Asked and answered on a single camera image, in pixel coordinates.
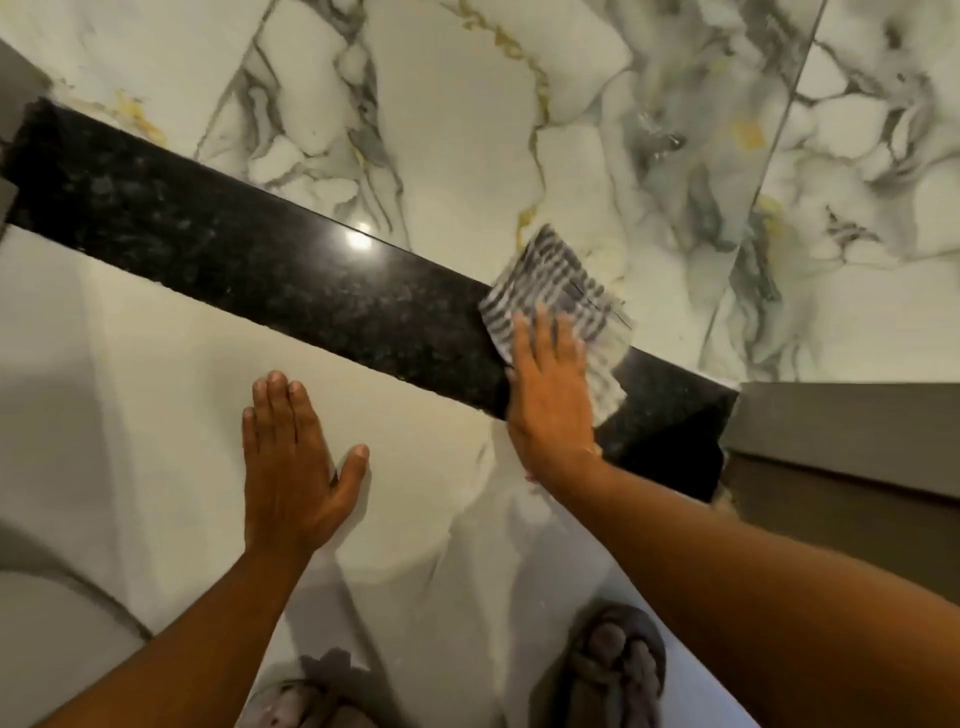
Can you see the person's left grey sandal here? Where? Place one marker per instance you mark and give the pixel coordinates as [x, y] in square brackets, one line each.
[300, 709]

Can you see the black granite ledge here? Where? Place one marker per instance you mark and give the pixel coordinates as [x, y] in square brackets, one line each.
[262, 270]

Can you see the person's right forearm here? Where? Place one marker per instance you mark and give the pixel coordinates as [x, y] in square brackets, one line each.
[750, 600]

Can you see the person's grey sandal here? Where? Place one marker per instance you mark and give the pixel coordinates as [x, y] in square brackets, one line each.
[300, 709]
[615, 667]

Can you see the person's right grey sandal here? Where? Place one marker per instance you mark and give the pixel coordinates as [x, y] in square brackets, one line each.
[615, 667]

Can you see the grey striped cleaning cloth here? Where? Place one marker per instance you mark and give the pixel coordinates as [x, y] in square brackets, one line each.
[551, 281]

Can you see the person's right middle finger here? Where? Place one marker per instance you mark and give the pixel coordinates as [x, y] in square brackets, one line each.
[546, 341]

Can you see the person's left hand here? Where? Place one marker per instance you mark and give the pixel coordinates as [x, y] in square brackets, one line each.
[289, 495]

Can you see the person's right hand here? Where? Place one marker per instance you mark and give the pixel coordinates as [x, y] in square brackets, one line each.
[551, 409]

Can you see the person's left forearm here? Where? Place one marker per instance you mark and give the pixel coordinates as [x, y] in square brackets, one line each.
[187, 645]

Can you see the person's left thumb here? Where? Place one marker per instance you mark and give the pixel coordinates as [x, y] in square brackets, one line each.
[351, 476]

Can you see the person's left middle finger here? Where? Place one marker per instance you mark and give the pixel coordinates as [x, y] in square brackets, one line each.
[280, 409]

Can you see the person's left little finger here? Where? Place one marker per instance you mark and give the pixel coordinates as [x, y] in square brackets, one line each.
[249, 435]

